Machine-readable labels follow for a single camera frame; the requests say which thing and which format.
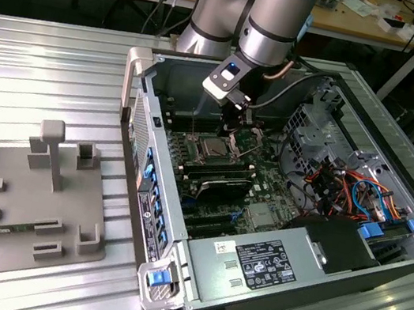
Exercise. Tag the thin metal locking lever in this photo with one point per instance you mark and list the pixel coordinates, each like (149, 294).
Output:
(250, 150)
(194, 124)

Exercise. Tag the silver CPU chip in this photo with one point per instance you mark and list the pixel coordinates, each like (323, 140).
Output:
(214, 147)

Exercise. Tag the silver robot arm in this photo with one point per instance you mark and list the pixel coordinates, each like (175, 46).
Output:
(274, 22)

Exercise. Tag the CPU socket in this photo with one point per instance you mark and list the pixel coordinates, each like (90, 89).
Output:
(198, 143)

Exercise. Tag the grey open PC case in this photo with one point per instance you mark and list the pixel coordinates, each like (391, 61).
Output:
(188, 79)

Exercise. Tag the grey metal disk bay cage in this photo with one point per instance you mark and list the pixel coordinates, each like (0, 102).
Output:
(315, 134)

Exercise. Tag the green motherboard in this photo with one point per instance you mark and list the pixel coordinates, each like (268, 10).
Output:
(265, 189)

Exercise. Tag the black graphics card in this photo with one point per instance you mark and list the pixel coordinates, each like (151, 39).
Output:
(225, 190)

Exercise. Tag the small white box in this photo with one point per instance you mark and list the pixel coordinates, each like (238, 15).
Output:
(397, 30)

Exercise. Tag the black office chair base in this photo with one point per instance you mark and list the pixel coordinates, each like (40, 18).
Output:
(109, 5)

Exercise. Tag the black plastic shroud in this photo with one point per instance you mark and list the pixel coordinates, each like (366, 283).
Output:
(336, 242)

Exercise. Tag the grey power supply unit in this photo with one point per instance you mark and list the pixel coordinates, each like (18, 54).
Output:
(209, 276)

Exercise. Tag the grey plastic parts rack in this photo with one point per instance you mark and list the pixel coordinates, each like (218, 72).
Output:
(22, 202)

